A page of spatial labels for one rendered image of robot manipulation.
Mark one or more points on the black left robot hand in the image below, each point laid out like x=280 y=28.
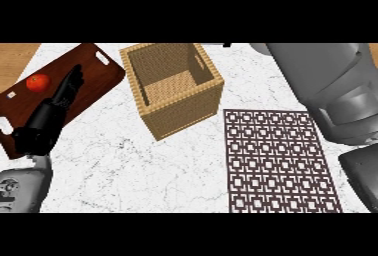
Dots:
x=45 y=123

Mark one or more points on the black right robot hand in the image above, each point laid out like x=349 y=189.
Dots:
x=228 y=44

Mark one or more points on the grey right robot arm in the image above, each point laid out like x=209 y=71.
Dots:
x=319 y=76

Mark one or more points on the tan wicker basket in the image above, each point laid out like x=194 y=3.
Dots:
x=179 y=111

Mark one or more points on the brown patterned placemat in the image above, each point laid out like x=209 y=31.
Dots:
x=275 y=160

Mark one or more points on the red tomato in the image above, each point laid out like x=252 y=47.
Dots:
x=39 y=82

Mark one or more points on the dark brown wooden cutting board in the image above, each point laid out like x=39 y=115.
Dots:
x=96 y=78

